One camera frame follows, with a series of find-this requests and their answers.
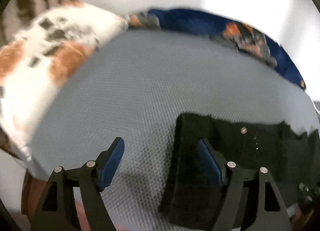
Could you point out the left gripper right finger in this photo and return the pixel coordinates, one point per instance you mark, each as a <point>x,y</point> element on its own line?
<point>253,193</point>

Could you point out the grey mesh mattress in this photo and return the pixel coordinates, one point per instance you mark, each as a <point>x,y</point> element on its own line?
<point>134,88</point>

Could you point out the black pants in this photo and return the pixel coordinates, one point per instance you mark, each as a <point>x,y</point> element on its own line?
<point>190,200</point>

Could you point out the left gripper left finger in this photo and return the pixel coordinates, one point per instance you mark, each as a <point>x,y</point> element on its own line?
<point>56,209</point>

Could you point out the white floral pillow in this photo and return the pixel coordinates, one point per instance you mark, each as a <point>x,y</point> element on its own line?
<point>41,57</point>

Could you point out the navy floral blanket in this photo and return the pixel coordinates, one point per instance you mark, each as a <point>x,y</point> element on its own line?
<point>231,33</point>

